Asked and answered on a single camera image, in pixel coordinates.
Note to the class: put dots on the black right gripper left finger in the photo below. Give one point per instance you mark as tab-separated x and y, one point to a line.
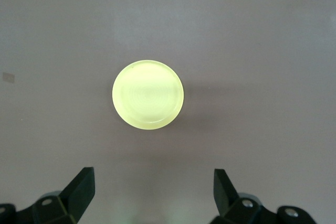
65	203

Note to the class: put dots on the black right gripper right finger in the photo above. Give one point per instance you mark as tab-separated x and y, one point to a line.
236	205

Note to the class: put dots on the yellow round plate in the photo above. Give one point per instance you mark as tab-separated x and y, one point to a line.
148	94

